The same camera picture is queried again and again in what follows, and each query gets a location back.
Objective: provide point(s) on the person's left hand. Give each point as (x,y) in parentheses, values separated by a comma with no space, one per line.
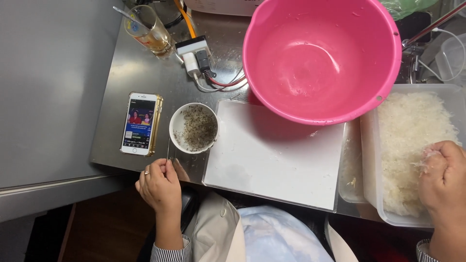
(160,189)

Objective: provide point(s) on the person's right hand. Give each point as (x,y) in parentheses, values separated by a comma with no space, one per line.
(444,182)

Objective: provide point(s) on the person's right fingers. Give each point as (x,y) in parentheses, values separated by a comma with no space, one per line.
(435,160)

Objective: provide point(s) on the small clump of white shreds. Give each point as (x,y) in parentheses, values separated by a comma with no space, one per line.
(424,162)

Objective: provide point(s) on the thin metal tweezers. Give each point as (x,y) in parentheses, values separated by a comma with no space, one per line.
(168,149)

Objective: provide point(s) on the mass of white shreds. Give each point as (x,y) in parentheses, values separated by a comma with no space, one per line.
(404,138)

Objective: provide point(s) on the large clear plastic container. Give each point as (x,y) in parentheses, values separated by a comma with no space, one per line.
(371,153)

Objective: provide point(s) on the small clear plastic container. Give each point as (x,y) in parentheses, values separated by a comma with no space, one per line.
(351,171)

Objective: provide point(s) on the clear plastic tub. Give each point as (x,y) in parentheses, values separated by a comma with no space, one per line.
(451,58)

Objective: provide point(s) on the metal rod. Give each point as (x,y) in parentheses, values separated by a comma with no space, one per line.
(433,25)

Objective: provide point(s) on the pink plastic basin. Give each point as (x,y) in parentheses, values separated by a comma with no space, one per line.
(320,62)

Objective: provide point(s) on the green plastic bag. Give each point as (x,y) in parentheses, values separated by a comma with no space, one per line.
(407,7)

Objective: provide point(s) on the white flat tray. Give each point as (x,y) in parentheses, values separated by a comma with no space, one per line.
(276,160)

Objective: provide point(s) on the light blue patterned garment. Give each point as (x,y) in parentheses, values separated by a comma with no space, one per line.
(276,236)

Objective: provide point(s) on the beige apron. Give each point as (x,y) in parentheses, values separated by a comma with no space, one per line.
(216,229)

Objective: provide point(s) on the white bowl of dark specks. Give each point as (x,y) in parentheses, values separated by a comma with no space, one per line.
(194,128)

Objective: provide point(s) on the black power plug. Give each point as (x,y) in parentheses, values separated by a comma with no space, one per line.
(204,64)

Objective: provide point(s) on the white charger plug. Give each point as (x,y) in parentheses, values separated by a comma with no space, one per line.
(190,64)

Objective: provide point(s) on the white and black power strip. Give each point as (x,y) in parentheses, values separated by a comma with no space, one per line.
(193,45)

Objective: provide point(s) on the white smartphone in gold case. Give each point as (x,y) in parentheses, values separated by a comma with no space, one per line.
(141,123)

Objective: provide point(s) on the drinking glass with amber liquid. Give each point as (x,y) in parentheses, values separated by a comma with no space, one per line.
(153,34)

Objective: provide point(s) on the metal spoon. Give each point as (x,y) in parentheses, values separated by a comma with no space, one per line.
(125,13)

